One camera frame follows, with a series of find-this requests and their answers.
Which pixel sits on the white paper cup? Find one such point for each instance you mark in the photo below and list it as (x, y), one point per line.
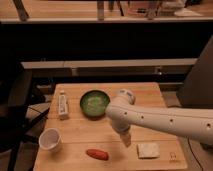
(50, 140)

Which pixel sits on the black office chair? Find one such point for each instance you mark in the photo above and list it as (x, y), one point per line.
(17, 93)

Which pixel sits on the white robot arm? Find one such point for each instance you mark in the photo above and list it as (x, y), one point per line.
(196, 124)

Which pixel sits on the white tube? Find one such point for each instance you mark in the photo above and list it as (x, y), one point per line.
(63, 110)

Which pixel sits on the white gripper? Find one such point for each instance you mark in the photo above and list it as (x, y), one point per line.
(122, 128)

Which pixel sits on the red pepper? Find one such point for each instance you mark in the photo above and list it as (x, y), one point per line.
(97, 154)

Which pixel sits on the white sponge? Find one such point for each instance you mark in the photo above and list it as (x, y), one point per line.
(148, 150)

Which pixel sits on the green bowl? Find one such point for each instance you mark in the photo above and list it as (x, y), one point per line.
(94, 102)

